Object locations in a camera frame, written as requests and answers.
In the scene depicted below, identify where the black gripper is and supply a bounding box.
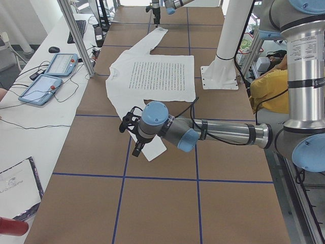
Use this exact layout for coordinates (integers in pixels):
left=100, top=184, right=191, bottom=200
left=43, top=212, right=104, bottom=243
left=152, top=5, right=160, bottom=28
left=132, top=126, right=153, bottom=157

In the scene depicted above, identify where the white long-sleeve printed shirt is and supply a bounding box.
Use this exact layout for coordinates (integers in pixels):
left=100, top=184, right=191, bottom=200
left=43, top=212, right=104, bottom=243
left=106, top=27, right=199, bottom=161

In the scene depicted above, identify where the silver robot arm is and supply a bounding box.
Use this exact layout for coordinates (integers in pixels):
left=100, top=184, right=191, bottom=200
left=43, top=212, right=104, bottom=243
left=131, top=1, right=324, bottom=172
left=146, top=0, right=193, bottom=27

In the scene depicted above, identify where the black power adapter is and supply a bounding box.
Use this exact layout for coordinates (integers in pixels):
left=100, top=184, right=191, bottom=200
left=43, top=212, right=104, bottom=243
left=94, top=26, right=104, bottom=47

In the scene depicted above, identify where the black keyboard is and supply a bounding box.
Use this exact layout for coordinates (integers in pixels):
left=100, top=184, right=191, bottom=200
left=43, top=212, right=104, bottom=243
left=67, top=19, right=87, bottom=44

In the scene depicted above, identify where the upper blue teach pendant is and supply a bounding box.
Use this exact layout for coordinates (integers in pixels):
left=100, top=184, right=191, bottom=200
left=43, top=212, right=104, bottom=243
left=44, top=53, right=78, bottom=77

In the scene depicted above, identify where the blue teach pendant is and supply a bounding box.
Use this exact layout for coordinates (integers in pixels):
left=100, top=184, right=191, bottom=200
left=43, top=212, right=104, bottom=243
left=44, top=53, right=78, bottom=77
left=18, top=74, right=62, bottom=106

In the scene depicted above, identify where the black computer mouse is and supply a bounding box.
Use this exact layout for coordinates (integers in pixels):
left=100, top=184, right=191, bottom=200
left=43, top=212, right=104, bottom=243
left=48, top=46, right=60, bottom=53

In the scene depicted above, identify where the lower blue teach pendant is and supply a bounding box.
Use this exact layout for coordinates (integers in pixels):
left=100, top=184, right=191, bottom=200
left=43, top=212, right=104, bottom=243
left=18, top=74, right=62, bottom=106

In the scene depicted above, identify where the small black phone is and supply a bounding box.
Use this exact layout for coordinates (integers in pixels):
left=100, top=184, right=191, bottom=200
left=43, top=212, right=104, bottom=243
left=29, top=70, right=44, bottom=81

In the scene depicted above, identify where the person in yellow shirt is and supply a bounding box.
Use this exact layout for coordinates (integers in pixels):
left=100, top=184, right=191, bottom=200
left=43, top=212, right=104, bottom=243
left=249, top=55, right=289, bottom=114

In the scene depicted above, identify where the red cylinder object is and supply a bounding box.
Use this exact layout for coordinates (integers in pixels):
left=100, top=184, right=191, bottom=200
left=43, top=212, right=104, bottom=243
left=1, top=217, right=29, bottom=236

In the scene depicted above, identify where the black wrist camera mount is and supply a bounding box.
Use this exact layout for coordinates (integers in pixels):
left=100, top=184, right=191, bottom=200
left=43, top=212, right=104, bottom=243
left=119, top=106, right=143, bottom=135

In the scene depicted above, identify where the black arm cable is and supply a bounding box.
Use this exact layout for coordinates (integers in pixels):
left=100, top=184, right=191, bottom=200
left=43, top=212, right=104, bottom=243
left=175, top=96, right=251, bottom=146

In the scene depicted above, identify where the white camera pole base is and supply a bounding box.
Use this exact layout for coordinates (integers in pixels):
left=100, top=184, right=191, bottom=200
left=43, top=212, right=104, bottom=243
left=201, top=0, right=254, bottom=90

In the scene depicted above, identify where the aluminium frame post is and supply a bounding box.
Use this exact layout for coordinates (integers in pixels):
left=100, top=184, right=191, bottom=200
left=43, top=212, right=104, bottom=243
left=57, top=0, right=95, bottom=78

